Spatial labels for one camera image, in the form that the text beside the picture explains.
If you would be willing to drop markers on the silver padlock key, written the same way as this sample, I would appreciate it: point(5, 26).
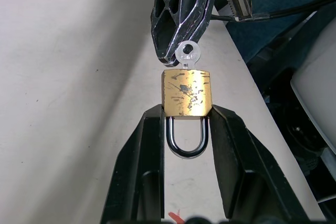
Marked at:
point(190, 56)

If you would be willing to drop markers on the black round machine base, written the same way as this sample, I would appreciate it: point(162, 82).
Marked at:
point(299, 136)

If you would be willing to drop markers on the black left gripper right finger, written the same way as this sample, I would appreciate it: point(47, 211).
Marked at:
point(241, 161)

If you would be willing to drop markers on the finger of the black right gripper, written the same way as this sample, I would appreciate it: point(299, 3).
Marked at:
point(162, 35)

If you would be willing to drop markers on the brass padlock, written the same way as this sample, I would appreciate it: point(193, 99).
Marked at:
point(186, 93)

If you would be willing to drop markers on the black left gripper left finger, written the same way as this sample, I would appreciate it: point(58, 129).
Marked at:
point(136, 161)

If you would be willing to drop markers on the white rounded panel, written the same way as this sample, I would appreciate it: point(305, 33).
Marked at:
point(320, 82)

